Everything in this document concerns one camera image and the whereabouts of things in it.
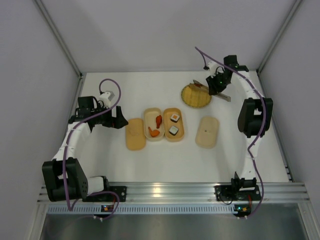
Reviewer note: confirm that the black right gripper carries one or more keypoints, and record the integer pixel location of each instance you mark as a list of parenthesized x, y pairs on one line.
[(215, 82)]

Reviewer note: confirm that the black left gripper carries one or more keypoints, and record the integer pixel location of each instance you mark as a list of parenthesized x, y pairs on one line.
[(114, 117)]

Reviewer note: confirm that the metal serving tongs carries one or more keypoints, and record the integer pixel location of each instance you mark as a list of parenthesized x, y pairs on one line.
[(205, 89)]

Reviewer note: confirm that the dark red fried chicken piece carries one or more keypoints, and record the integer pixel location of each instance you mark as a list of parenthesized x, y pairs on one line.
[(198, 85)]

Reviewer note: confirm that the orange fried chicken piece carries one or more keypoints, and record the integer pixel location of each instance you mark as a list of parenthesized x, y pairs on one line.
[(153, 132)]

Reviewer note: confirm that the red fried chicken drumstick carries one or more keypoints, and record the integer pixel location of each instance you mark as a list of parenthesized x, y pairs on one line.
[(158, 121)]

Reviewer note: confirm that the salmon sushi roll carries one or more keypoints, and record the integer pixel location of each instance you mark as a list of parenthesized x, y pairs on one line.
[(175, 117)]

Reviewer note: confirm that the cucumber sushi roll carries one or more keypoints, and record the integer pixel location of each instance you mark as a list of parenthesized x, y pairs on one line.
[(173, 130)]

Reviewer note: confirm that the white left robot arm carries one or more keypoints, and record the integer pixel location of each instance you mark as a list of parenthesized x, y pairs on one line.
[(63, 175)]

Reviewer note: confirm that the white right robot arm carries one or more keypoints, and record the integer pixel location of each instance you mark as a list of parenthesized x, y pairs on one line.
[(255, 112)]

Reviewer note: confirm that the orange lunch box lid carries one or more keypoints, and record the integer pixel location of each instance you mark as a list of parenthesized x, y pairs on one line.
[(135, 138)]

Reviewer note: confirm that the beige lunch box container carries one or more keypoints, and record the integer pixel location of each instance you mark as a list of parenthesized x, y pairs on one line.
[(149, 117)]

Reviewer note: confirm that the beige lunch box lid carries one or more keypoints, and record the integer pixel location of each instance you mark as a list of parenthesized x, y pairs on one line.
[(207, 132)]

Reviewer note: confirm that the orange lunch box container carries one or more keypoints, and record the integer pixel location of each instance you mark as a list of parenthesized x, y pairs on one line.
[(167, 123)]

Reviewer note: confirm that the round woven bamboo tray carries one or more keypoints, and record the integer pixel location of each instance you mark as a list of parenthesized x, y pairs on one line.
[(195, 97)]

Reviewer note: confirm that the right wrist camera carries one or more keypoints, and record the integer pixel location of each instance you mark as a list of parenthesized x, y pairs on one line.
[(213, 68)]

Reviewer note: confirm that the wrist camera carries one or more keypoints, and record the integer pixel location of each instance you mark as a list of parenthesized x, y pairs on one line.
[(106, 98), (213, 68)]

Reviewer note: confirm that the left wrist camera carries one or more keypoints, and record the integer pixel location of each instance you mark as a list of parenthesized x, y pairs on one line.
[(106, 98)]

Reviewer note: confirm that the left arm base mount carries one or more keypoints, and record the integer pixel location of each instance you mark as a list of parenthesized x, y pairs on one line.
[(100, 190)]

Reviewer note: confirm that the slotted cable duct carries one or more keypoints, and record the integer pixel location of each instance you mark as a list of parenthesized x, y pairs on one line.
[(142, 209)]

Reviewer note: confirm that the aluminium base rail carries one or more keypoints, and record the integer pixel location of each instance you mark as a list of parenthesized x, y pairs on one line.
[(204, 192)]

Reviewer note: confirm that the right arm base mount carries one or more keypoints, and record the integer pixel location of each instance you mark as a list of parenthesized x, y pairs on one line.
[(239, 189)]

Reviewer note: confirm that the right aluminium frame post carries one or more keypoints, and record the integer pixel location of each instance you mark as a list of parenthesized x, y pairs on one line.
[(294, 8)]

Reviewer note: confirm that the aluminium frame post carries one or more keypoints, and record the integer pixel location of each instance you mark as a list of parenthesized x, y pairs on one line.
[(294, 8), (57, 35)]

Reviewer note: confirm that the left aluminium frame post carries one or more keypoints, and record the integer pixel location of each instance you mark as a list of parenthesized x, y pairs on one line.
[(57, 35)]

